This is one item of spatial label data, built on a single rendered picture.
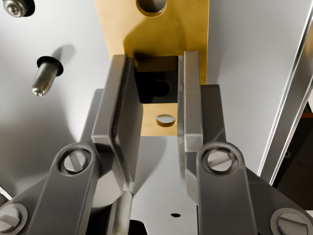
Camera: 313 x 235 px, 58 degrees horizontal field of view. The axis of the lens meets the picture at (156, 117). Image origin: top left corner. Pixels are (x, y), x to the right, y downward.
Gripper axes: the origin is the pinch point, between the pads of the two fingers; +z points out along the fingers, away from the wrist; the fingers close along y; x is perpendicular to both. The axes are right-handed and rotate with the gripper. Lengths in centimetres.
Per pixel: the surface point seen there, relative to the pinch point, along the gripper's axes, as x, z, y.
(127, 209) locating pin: -11.8, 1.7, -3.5
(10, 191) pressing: -12.1, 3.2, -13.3
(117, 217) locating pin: -11.2, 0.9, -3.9
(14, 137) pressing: -4.9, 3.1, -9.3
